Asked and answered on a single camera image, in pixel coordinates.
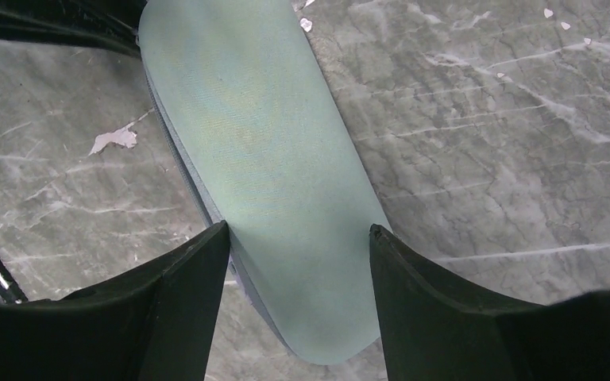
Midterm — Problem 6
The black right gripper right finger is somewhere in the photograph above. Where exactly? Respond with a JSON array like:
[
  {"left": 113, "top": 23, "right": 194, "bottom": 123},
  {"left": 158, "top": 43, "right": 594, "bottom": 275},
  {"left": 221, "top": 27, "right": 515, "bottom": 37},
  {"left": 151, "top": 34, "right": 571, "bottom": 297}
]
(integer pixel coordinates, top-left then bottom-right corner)
[{"left": 369, "top": 225, "right": 610, "bottom": 381}]

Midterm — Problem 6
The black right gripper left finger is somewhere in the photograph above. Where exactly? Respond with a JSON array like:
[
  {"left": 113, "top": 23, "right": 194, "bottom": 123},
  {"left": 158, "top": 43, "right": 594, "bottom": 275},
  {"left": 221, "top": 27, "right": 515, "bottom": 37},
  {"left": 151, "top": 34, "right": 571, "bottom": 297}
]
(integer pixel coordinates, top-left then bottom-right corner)
[{"left": 0, "top": 222, "right": 230, "bottom": 380}]

